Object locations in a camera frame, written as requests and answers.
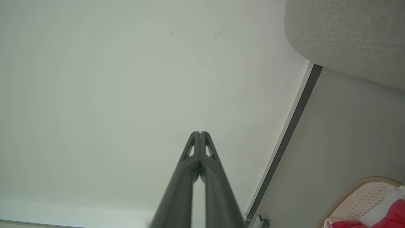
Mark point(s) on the grey metal frame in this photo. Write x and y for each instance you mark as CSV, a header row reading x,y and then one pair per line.
x,y
258,221

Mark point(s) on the grey fabric sofa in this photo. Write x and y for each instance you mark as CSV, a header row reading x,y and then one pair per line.
x,y
348,34

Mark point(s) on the red garment with white trim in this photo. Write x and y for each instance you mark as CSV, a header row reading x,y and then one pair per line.
x,y
395,217

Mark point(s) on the white and black baseboard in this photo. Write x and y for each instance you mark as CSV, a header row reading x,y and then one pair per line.
x,y
289,133

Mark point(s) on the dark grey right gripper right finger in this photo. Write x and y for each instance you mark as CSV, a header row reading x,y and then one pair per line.
x,y
221,199

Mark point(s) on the white perforated laundry basket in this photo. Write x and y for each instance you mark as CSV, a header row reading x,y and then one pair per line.
x,y
357,199

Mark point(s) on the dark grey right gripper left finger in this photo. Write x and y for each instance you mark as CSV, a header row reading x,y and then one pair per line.
x,y
177,196

